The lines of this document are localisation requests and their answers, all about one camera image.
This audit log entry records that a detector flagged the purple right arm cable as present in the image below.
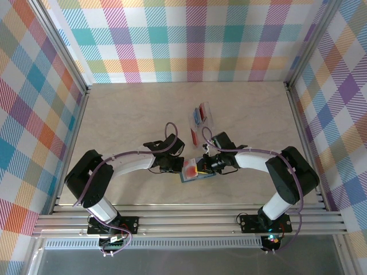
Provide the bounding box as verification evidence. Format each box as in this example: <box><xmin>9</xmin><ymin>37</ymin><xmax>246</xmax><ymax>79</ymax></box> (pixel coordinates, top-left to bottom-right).
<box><xmin>201</xmin><ymin>127</ymin><xmax>303</xmax><ymax>254</ymax></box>

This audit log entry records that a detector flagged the clear acrylic card stand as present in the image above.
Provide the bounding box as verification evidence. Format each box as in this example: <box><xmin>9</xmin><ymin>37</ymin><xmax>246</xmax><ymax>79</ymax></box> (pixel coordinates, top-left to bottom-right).
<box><xmin>188</xmin><ymin>100</ymin><xmax>215</xmax><ymax>150</ymax></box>

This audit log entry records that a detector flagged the electronics board with white plug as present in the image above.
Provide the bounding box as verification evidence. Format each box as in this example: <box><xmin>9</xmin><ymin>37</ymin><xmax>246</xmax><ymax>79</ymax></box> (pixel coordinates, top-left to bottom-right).
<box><xmin>99</xmin><ymin>234</ymin><xmax>130</xmax><ymax>257</ymax></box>

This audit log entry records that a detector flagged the teal leather card holder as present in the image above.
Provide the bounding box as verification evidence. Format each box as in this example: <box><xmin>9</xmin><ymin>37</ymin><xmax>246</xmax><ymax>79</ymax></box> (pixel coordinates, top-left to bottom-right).
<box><xmin>179</xmin><ymin>156</ymin><xmax>216</xmax><ymax>183</ymax></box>

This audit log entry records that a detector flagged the aluminium cross rail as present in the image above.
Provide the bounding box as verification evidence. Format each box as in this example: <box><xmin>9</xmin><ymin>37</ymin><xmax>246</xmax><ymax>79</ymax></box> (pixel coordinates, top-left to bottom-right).
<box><xmin>32</xmin><ymin>203</ymin><xmax>349</xmax><ymax>238</ymax></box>

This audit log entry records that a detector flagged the white card with red circle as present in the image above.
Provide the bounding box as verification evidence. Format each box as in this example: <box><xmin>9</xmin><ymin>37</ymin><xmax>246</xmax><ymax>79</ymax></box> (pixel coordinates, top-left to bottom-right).
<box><xmin>182</xmin><ymin>158</ymin><xmax>200</xmax><ymax>178</ymax></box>

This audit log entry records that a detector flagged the grey slotted cable duct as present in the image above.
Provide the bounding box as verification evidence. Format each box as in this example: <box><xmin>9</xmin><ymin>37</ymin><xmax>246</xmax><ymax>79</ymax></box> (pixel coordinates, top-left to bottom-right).
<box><xmin>44</xmin><ymin>239</ymin><xmax>264</xmax><ymax>250</ymax></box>

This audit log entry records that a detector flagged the grey metal base panel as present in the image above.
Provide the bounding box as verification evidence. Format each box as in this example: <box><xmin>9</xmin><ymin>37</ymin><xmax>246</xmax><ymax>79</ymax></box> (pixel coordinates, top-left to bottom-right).
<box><xmin>27</xmin><ymin>237</ymin><xmax>355</xmax><ymax>275</ymax></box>

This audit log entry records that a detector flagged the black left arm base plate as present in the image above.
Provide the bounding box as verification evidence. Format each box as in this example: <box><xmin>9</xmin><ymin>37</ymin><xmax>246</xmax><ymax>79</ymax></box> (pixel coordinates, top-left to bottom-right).
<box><xmin>87</xmin><ymin>216</ymin><xmax>140</xmax><ymax>236</ymax></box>

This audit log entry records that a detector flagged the aluminium frame post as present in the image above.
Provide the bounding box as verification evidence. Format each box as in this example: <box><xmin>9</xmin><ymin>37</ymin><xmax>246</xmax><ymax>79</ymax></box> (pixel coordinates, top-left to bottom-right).
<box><xmin>283</xmin><ymin>0</ymin><xmax>345</xmax><ymax>90</ymax></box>
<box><xmin>27</xmin><ymin>0</ymin><xmax>93</xmax><ymax>97</ymax></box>

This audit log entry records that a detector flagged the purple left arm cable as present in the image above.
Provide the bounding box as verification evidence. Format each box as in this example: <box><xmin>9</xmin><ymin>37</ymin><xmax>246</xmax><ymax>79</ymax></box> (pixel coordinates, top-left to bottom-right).
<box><xmin>73</xmin><ymin>122</ymin><xmax>179</xmax><ymax>257</ymax></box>

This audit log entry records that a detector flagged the electronics board with lit LED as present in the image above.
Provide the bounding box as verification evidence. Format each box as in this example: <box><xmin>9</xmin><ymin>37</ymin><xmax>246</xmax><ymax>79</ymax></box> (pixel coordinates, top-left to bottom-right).
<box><xmin>262</xmin><ymin>233</ymin><xmax>283</xmax><ymax>253</ymax></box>

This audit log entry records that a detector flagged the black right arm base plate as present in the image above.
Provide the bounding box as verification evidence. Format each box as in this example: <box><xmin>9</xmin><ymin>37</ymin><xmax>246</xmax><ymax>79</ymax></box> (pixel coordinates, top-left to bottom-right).
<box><xmin>239</xmin><ymin>214</ymin><xmax>293</xmax><ymax>233</ymax></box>

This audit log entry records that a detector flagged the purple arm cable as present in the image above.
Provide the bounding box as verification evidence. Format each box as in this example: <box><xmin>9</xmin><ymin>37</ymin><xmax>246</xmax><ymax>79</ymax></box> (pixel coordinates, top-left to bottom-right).
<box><xmin>73</xmin><ymin>122</ymin><xmax>179</xmax><ymax>257</ymax></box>
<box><xmin>201</xmin><ymin>127</ymin><xmax>303</xmax><ymax>254</ymax></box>

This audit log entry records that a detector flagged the aluminium table side rail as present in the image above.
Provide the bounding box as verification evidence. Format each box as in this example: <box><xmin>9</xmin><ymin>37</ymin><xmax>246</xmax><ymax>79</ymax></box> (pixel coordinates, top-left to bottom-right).
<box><xmin>50</xmin><ymin>85</ymin><xmax>92</xmax><ymax>215</ymax></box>
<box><xmin>285</xmin><ymin>82</ymin><xmax>330</xmax><ymax>211</ymax></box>

